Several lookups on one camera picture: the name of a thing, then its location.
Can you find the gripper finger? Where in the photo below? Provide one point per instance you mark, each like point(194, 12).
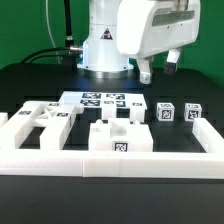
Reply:
point(145, 69)
point(171, 63)

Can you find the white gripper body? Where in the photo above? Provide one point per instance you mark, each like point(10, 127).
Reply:
point(149, 27)

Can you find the white chair seat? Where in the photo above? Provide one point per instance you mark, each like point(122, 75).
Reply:
point(120, 135)

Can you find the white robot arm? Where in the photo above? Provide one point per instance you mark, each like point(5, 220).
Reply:
point(101, 58)

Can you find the white marker sheet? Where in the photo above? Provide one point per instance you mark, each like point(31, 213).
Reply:
point(97, 99)

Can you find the white part at left edge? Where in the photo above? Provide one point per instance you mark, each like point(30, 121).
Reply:
point(3, 118)

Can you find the white U-shaped fence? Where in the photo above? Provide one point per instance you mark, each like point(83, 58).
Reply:
point(111, 164)

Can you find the white chair back frame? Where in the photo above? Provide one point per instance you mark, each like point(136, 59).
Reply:
point(56, 120)

